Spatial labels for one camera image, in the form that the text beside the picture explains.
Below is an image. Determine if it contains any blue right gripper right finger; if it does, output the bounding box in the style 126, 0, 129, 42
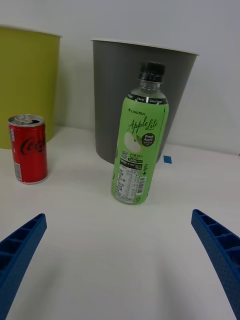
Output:
191, 208, 240, 320

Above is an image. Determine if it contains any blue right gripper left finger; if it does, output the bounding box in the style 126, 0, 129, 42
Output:
0, 212, 48, 320

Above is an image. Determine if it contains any red drink can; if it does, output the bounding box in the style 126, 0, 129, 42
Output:
7, 114, 49, 185

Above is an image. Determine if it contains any green label plastic bottle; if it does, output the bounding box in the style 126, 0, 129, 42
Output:
110, 61, 170, 206

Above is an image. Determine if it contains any yellow-green plastic waste bin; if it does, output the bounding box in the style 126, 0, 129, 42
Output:
0, 24, 63, 150

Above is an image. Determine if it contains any grey plastic waste bin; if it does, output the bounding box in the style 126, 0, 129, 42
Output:
91, 37, 200, 166

